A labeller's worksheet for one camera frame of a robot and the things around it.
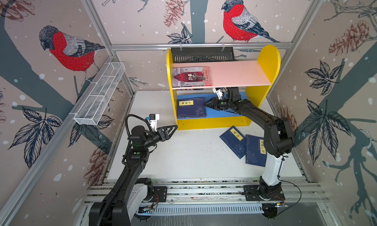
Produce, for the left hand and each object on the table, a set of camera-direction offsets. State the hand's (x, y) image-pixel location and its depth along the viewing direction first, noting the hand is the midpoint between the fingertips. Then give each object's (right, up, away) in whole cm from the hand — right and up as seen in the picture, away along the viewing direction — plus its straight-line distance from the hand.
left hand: (174, 128), depth 74 cm
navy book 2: (+38, -11, +19) cm, 44 cm away
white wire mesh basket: (-42, +18, +5) cm, 46 cm away
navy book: (+9, +10, +17) cm, 22 cm away
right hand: (+18, +11, +16) cm, 26 cm away
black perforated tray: (+1, +45, +21) cm, 50 cm away
